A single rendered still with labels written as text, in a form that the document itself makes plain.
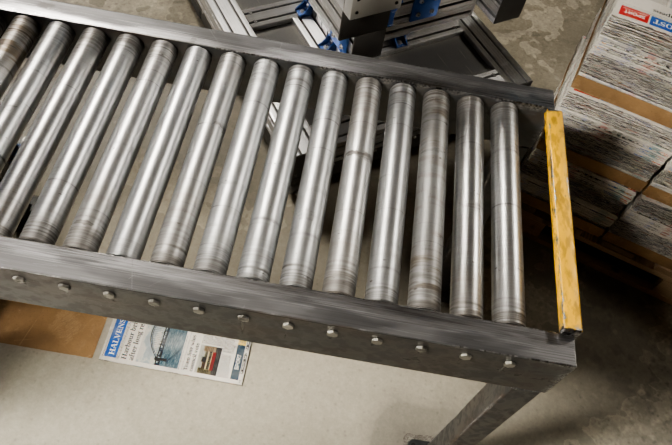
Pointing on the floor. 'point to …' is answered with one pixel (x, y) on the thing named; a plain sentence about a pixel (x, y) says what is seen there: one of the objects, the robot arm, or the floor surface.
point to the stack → (618, 125)
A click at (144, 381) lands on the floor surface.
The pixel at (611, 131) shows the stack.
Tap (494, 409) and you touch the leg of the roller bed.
